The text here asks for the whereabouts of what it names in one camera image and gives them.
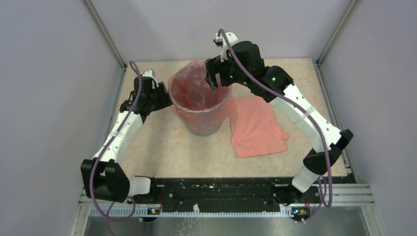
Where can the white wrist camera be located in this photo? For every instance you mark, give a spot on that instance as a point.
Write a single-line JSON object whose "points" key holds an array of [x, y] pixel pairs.
{"points": [[151, 74], [220, 41]]}

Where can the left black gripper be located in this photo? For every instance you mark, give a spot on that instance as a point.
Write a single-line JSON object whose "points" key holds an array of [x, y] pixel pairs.
{"points": [[165, 100]]}

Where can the translucent red trash bag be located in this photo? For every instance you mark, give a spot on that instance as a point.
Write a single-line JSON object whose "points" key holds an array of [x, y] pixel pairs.
{"points": [[194, 102]]}

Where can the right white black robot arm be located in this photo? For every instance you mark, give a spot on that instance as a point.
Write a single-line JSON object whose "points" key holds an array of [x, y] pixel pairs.
{"points": [[278, 89]]}

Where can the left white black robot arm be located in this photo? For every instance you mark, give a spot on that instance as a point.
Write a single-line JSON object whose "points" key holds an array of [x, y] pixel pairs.
{"points": [[103, 175]]}

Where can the grey plastic trash bin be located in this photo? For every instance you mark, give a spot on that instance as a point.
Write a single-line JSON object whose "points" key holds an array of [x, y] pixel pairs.
{"points": [[203, 131]]}

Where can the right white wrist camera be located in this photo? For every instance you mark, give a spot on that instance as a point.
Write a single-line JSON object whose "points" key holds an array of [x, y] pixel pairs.
{"points": [[220, 41]]}

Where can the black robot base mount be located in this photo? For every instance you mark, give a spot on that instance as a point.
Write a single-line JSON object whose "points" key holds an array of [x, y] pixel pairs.
{"points": [[230, 194]]}

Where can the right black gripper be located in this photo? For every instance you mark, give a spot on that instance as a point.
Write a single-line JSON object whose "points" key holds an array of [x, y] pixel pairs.
{"points": [[215, 66]]}

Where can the flat pink trash bag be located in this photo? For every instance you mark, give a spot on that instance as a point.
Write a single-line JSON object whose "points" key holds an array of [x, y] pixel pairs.
{"points": [[255, 130]]}

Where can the white toothed cable rail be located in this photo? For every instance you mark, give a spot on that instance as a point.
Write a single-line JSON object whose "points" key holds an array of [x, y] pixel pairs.
{"points": [[154, 211]]}

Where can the aluminium frame rail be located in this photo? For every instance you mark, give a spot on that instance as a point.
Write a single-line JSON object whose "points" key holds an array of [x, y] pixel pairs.
{"points": [[355, 194]]}

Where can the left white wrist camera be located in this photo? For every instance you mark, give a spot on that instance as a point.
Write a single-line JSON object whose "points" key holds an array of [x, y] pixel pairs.
{"points": [[151, 74]]}

